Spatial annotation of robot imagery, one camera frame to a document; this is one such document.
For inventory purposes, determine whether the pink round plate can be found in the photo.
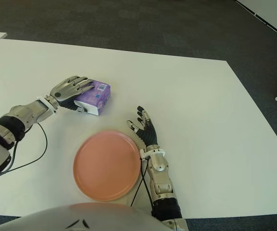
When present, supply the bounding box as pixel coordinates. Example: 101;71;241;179
73;130;142;202

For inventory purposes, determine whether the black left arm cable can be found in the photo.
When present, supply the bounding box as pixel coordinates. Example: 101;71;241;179
0;122;48;187

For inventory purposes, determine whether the purple tissue paper pack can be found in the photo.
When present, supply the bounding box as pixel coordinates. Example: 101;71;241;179
74;78;111;116

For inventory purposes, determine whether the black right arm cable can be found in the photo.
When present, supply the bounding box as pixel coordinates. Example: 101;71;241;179
130;157;157;217

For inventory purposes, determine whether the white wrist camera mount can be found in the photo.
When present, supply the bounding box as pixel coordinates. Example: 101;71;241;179
139;148;166;160
36;95;58;114

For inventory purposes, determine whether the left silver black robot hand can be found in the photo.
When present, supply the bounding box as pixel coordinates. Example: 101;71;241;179
49;76;96;114

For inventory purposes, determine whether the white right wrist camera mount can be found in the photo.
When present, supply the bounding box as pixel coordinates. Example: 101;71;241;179
139;148;166;160

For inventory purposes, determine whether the silver robot torso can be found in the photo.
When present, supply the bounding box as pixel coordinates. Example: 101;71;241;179
0;202;175;231

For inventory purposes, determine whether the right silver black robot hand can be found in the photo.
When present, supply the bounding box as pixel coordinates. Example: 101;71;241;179
126;105;158;147

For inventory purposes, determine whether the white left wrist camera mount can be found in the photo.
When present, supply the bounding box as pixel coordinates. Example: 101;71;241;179
36;95;58;114

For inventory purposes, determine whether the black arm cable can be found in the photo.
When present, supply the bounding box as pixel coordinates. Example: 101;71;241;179
130;157;157;217
0;122;48;187

